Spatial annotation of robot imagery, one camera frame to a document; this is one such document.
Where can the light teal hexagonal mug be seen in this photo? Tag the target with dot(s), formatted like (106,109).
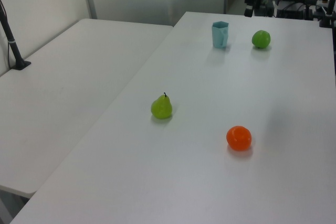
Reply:
(218,37)

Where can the yellow-green plastic pear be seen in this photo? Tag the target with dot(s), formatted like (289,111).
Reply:
(161,108)

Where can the orange plastic fruit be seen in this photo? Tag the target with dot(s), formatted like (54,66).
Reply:
(239,138)

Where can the white side table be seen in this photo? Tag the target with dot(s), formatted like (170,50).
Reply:
(65,90)

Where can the green plastic apple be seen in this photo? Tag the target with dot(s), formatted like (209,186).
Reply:
(261,39)

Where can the black camera pole with base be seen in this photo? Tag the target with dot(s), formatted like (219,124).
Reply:
(11,43)

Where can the black clamped camera pole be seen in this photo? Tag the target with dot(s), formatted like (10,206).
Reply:
(329,6)

